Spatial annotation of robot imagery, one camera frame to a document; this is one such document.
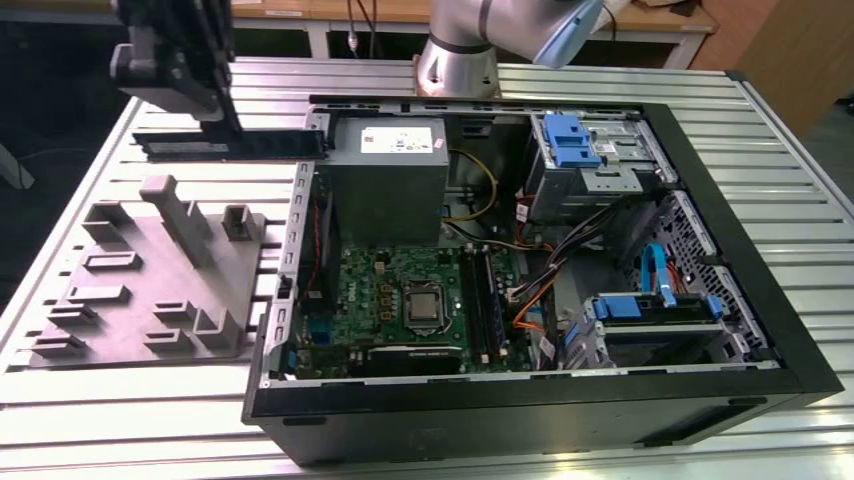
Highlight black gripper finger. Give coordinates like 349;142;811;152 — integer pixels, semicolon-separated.
197;49;248;135

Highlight dark RAM stick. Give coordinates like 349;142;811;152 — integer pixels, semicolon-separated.
133;127;330;164

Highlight wooden top desk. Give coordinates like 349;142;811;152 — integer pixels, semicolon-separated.
230;0;721;71

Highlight grey power supply unit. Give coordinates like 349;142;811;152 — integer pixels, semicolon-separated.
314;115;450;250

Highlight grey stand foot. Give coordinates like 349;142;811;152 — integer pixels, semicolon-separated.
0;143;37;191

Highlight grey parts rack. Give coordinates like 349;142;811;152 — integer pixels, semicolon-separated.
6;173;269;372

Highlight green motherboard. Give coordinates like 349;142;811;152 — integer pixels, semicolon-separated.
286;244;536;376

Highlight CPU socket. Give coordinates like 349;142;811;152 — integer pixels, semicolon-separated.
398;277;452;336

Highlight silver CPU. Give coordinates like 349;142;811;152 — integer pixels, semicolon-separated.
406;292;448;321

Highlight metal socket cover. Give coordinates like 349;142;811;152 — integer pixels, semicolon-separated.
400;285;450;331

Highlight silver metal drive cage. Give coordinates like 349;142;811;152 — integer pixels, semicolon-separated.
526;112;676;226

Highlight black graphics card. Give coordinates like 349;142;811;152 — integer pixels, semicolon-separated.
365;342;464;377

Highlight hard disk in blue carrier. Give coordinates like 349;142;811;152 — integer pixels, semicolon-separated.
585;292;727;331

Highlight black PC case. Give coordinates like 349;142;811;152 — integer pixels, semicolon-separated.
241;93;847;469

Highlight metal disk bay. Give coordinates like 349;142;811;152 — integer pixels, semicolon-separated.
580;294;769;371

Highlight brown wooden cabinet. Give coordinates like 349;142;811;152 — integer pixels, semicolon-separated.
691;0;854;139

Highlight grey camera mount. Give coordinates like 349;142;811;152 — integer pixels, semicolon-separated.
109;43;226;122

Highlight thin cable with plug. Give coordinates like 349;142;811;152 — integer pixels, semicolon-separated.
346;0;366;54

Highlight yellow black power wires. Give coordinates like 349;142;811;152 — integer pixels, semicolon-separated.
445;149;500;222

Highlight multicolour power wire bundle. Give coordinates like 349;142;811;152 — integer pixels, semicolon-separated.
440;219;560;254

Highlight blue plastic drive bracket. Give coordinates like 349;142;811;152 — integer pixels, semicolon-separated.
544;113;606;169

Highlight orange red yellow wires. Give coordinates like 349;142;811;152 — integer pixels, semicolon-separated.
512;287;560;332

